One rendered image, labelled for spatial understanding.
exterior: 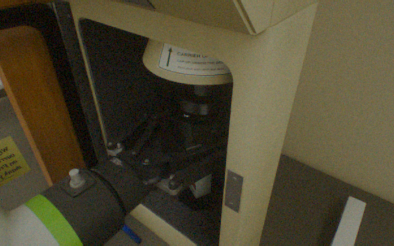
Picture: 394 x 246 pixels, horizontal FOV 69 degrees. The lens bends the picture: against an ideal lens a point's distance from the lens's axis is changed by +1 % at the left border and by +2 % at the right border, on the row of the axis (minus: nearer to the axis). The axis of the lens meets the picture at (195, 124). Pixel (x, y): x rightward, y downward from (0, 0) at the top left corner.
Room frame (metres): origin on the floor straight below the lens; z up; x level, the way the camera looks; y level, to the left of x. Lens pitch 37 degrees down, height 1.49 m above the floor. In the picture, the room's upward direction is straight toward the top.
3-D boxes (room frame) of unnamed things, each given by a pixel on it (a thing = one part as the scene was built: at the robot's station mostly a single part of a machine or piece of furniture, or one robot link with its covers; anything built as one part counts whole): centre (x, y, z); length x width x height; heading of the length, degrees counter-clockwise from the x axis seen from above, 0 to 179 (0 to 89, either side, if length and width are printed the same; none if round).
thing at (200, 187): (0.40, -0.01, 1.14); 0.11 x 0.11 x 0.21
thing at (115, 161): (0.27, 0.09, 1.20); 0.09 x 0.08 x 0.07; 142
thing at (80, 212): (0.21, 0.13, 1.20); 0.09 x 0.06 x 0.12; 52
